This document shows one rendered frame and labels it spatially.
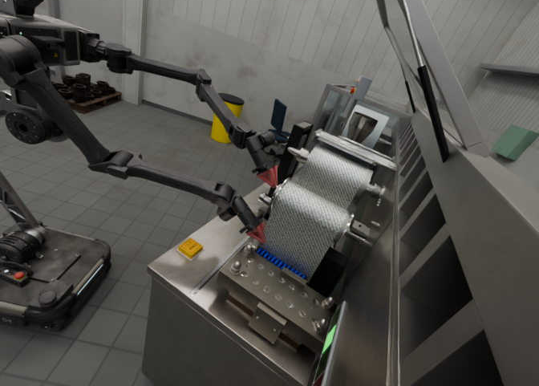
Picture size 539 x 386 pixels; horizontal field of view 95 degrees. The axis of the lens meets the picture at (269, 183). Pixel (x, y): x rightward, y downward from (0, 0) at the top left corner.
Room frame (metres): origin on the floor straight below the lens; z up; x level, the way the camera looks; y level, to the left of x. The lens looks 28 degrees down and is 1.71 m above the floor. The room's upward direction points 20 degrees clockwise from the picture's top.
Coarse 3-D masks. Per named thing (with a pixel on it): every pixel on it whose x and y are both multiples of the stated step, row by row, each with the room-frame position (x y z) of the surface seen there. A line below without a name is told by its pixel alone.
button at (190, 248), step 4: (188, 240) 0.75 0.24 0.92; (192, 240) 0.75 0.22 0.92; (184, 244) 0.72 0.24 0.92; (188, 244) 0.73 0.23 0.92; (192, 244) 0.73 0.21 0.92; (196, 244) 0.74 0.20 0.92; (200, 244) 0.75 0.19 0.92; (180, 248) 0.70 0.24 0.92; (184, 248) 0.70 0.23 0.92; (188, 248) 0.71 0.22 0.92; (192, 248) 0.71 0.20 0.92; (196, 248) 0.72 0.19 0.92; (200, 248) 0.73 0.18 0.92; (184, 252) 0.69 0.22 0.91; (188, 252) 0.69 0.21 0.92; (192, 252) 0.69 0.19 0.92; (196, 252) 0.70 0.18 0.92; (188, 256) 0.68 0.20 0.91; (192, 256) 0.69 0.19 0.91
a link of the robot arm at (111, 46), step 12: (108, 48) 1.06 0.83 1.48; (120, 48) 1.09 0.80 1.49; (132, 60) 1.10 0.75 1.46; (144, 60) 1.13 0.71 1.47; (120, 72) 1.09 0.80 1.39; (132, 72) 1.13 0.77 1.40; (156, 72) 1.14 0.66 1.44; (168, 72) 1.15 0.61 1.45; (180, 72) 1.16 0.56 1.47; (192, 72) 1.18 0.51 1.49
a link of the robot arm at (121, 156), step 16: (0, 48) 0.59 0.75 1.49; (32, 48) 0.66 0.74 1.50; (0, 64) 0.58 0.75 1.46; (32, 64) 0.66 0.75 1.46; (16, 80) 0.59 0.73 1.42; (32, 80) 0.62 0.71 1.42; (48, 80) 0.67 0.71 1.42; (32, 96) 0.63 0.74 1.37; (48, 96) 0.64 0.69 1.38; (48, 112) 0.65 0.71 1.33; (64, 112) 0.66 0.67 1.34; (64, 128) 0.66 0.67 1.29; (80, 128) 0.68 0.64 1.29; (80, 144) 0.68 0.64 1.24; (96, 144) 0.71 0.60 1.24; (96, 160) 0.69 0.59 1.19; (112, 160) 0.69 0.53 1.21; (128, 160) 0.73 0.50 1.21
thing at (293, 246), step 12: (276, 228) 0.73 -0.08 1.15; (288, 228) 0.72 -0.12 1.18; (276, 240) 0.73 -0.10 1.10; (288, 240) 0.71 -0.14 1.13; (300, 240) 0.70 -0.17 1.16; (312, 240) 0.69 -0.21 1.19; (276, 252) 0.72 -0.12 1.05; (288, 252) 0.71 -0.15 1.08; (300, 252) 0.70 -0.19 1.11; (312, 252) 0.69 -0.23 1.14; (324, 252) 0.68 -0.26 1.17; (288, 264) 0.70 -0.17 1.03; (300, 264) 0.69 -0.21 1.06; (312, 264) 0.68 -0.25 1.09
